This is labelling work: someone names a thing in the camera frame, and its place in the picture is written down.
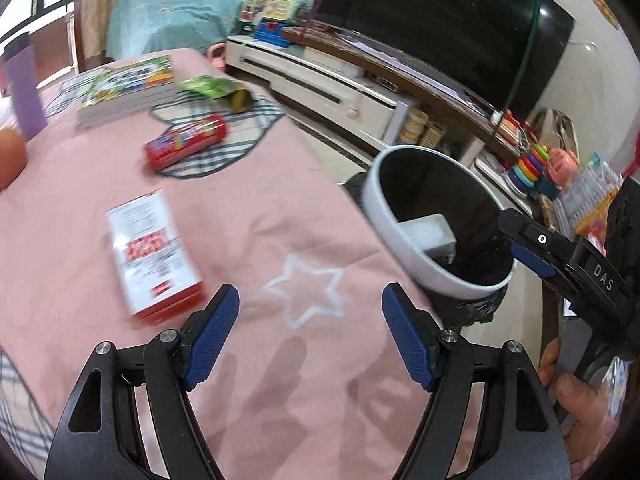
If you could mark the black flat television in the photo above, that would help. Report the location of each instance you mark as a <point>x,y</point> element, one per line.
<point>503,51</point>

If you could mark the orange fruit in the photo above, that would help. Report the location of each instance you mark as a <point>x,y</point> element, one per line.
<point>13,156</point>

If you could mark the white tv cabinet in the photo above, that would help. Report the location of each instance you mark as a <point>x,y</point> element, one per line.
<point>360,110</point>

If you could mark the pink blanket table cover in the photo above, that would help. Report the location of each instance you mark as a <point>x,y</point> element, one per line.
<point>94,247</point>

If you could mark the colourful toy cash register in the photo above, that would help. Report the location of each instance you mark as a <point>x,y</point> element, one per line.
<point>264,20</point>

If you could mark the teal covered furniture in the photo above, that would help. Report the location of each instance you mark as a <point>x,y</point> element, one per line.
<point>144,26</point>

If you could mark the stack of children books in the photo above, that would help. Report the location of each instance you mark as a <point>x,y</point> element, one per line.
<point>118,92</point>

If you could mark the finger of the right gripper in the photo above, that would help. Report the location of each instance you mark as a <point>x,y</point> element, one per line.
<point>548,254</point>

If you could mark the rainbow stacking ring toy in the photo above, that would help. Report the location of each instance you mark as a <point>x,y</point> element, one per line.
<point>524,175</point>

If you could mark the green gold snack bag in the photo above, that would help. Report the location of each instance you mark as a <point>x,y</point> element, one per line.
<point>234,94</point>

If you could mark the red white milk carton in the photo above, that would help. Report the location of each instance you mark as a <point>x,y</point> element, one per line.
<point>155,271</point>

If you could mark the purple water bottle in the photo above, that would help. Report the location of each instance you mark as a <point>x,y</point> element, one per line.
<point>20,69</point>

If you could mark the white round trash bin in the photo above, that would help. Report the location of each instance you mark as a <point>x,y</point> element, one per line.
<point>407,182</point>

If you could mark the red candy tube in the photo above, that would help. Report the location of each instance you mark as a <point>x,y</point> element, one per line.
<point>180,141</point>

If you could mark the person right hand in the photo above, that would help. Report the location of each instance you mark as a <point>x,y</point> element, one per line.
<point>596,410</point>

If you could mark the pink kettlebell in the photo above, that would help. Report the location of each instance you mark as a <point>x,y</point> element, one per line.
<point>216,54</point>

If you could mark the black trash bag liner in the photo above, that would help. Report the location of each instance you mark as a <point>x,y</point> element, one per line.
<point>454,313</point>

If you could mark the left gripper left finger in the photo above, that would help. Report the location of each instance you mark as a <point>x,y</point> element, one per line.
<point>99,435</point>

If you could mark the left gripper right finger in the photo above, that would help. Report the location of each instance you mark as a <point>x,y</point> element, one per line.
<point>517,436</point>

